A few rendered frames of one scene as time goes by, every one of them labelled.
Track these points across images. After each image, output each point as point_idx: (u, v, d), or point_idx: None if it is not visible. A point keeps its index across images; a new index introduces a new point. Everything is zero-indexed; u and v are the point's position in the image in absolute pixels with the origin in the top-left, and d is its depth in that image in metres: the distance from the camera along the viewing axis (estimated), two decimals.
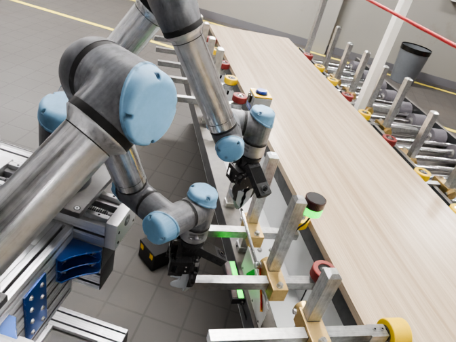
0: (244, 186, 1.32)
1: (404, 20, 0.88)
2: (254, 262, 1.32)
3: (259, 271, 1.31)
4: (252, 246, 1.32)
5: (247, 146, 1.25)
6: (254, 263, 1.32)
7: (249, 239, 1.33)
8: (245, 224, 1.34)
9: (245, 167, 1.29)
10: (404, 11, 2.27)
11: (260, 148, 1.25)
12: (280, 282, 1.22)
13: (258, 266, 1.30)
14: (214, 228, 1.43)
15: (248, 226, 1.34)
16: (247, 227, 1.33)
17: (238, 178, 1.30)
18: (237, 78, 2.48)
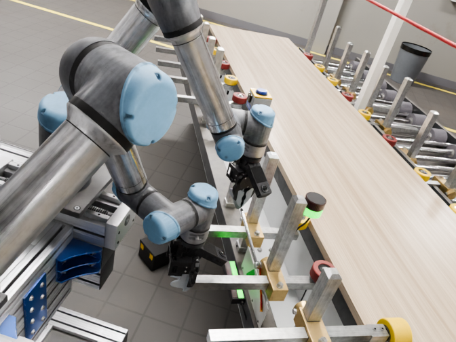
0: (244, 186, 1.32)
1: (404, 20, 0.88)
2: (254, 262, 1.32)
3: (259, 271, 1.31)
4: (252, 246, 1.32)
5: (247, 146, 1.25)
6: (254, 263, 1.32)
7: (249, 239, 1.33)
8: (245, 224, 1.34)
9: (245, 167, 1.29)
10: (404, 11, 2.27)
11: (260, 147, 1.25)
12: (280, 282, 1.22)
13: (258, 266, 1.30)
14: (214, 228, 1.43)
15: (248, 226, 1.34)
16: (247, 227, 1.33)
17: (238, 177, 1.30)
18: (237, 78, 2.48)
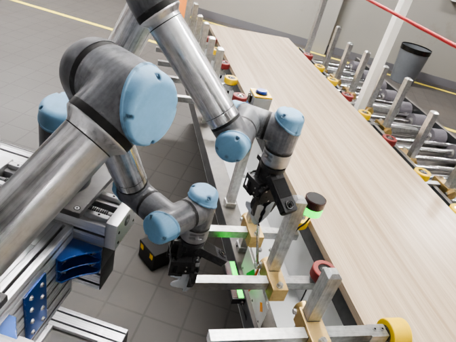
0: (264, 200, 1.14)
1: (404, 20, 0.88)
2: (255, 260, 1.31)
3: (257, 269, 1.32)
4: (258, 254, 1.27)
5: (270, 156, 1.06)
6: (254, 262, 1.31)
7: (256, 248, 1.26)
8: (257, 237, 1.22)
9: (267, 178, 1.11)
10: (404, 11, 2.27)
11: (286, 157, 1.06)
12: (280, 282, 1.22)
13: (258, 269, 1.31)
14: (214, 228, 1.43)
15: (259, 239, 1.23)
16: (258, 241, 1.23)
17: (258, 191, 1.12)
18: (237, 78, 2.48)
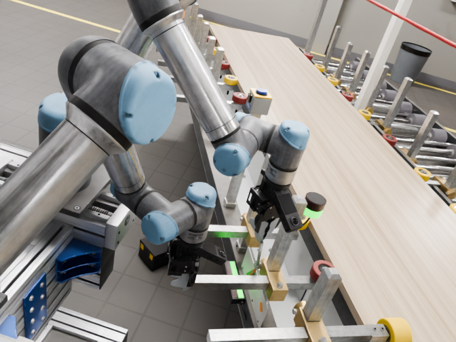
0: (269, 216, 1.10)
1: (404, 20, 0.88)
2: (256, 261, 1.31)
3: None
4: (258, 260, 1.26)
5: (274, 170, 1.03)
6: (254, 262, 1.31)
7: (258, 256, 1.24)
8: (259, 250, 1.20)
9: (271, 194, 1.07)
10: (404, 11, 2.27)
11: (291, 172, 1.03)
12: (280, 282, 1.22)
13: (257, 269, 1.31)
14: (214, 228, 1.43)
15: (261, 252, 1.20)
16: (260, 253, 1.21)
17: (262, 207, 1.08)
18: (237, 78, 2.48)
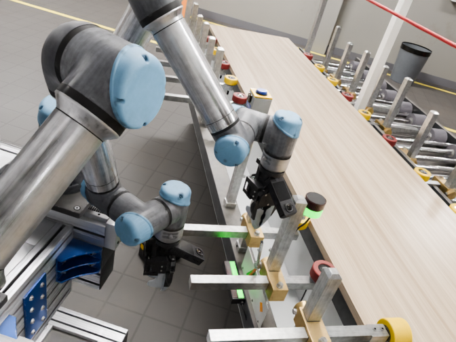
0: (264, 203, 1.14)
1: (404, 20, 0.88)
2: (256, 261, 1.31)
3: None
4: (258, 260, 1.26)
5: (269, 159, 1.07)
6: (254, 262, 1.31)
7: (258, 256, 1.24)
8: (259, 251, 1.20)
9: (266, 182, 1.12)
10: (404, 11, 2.27)
11: (285, 160, 1.07)
12: (280, 282, 1.22)
13: (257, 269, 1.31)
14: (214, 228, 1.43)
15: (261, 252, 1.20)
16: (260, 253, 1.21)
17: (257, 194, 1.13)
18: (237, 78, 2.48)
